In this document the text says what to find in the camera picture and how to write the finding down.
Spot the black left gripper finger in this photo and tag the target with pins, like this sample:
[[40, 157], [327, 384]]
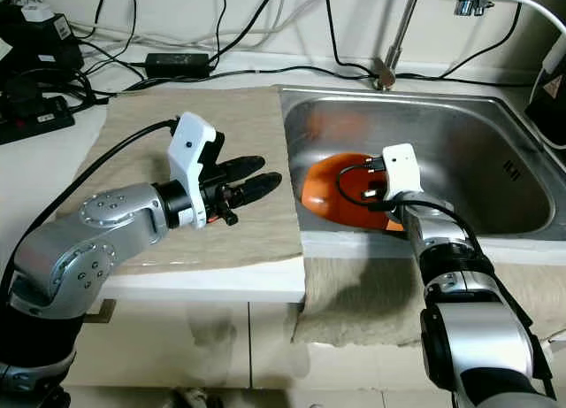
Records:
[[243, 167], [258, 189]]

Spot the orange plastic plate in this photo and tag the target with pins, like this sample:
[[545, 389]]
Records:
[[327, 191]]

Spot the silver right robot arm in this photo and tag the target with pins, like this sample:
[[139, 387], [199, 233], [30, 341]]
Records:
[[442, 240]]

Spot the beige cloth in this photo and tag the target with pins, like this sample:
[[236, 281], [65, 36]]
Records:
[[248, 125], [354, 302]]

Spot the stainless steel sink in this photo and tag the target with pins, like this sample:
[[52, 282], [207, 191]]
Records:
[[478, 160]]

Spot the black power adapter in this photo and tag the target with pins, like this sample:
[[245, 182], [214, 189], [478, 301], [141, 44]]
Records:
[[177, 65]]

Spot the white cabinet door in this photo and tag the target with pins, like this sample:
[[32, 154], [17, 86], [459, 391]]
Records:
[[270, 364], [177, 346]]

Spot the metal faucet pipe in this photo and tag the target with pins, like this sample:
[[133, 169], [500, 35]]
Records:
[[401, 23]]

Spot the black plastic device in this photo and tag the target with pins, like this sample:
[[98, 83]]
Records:
[[550, 111]]

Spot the black power strip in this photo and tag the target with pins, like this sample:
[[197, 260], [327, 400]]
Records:
[[35, 120]]

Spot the dark robot foot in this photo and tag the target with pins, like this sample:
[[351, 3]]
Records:
[[196, 397]]

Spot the white plug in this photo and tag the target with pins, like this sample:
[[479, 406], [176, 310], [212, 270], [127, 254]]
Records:
[[557, 58]]

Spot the black device with white label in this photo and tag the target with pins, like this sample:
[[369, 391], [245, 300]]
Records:
[[44, 45]]

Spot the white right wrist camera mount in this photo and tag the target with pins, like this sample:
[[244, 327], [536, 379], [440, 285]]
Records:
[[402, 169]]

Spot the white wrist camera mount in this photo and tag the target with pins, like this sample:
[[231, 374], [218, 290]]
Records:
[[402, 169], [190, 151]]

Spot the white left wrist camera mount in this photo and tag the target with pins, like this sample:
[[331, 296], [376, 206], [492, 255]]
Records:
[[190, 151]]

